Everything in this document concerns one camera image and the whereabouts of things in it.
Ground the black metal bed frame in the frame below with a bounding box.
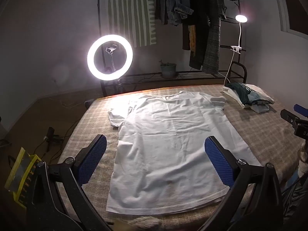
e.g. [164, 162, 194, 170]
[231, 61, 248, 83]

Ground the black hanging coat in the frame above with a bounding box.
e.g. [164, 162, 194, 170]
[185, 0, 212, 70]

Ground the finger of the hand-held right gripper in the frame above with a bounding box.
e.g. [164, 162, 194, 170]
[280, 109, 308, 129]
[294, 104, 308, 115]

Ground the yellow hanging garment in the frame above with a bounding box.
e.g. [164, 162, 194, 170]
[188, 25, 196, 52]

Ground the black floor tripod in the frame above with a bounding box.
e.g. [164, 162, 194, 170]
[45, 126, 63, 152]

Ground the black metal clothes rack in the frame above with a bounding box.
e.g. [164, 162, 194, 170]
[97, 0, 248, 97]

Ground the checked beige blanket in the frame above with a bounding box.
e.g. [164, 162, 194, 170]
[58, 84, 308, 231]

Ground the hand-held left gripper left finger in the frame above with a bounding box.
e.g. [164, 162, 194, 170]
[26, 134, 113, 231]

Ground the fuzzy beige cloth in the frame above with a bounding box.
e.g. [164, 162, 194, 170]
[115, 217, 164, 231]

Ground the ring light stand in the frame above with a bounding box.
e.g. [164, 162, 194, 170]
[103, 52, 122, 88]

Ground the dark brown hanging garment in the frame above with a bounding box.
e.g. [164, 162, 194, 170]
[182, 23, 190, 51]

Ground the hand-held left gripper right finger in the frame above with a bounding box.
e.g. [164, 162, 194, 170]
[204, 136, 285, 231]

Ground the person's striped clothing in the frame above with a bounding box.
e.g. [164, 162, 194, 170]
[281, 179, 308, 225]

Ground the yellow plastic crate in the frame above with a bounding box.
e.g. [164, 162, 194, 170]
[5, 147, 42, 208]

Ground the white floor cable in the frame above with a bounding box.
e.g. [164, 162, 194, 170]
[60, 98, 87, 108]

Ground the white t-shirt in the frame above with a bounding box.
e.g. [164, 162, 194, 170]
[107, 90, 263, 218]

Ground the green plant pot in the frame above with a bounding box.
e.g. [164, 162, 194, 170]
[159, 60, 177, 79]

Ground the dark green garment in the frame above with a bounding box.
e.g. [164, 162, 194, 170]
[227, 82, 261, 105]

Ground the black floor cable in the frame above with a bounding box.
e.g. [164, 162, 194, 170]
[34, 119, 81, 160]

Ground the denim jacket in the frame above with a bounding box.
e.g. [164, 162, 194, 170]
[155, 0, 194, 26]

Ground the white clip lamp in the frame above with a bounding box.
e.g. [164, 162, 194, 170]
[223, 14, 248, 87]

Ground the light grey folded garment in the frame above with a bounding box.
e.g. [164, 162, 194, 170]
[250, 102, 270, 113]

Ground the striped wall hanging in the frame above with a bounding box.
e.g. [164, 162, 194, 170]
[105, 0, 157, 47]

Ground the white window frame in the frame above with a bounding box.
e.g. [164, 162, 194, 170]
[274, 0, 308, 41]

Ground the stack of folded clothes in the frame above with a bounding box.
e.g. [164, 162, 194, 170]
[221, 84, 275, 109]

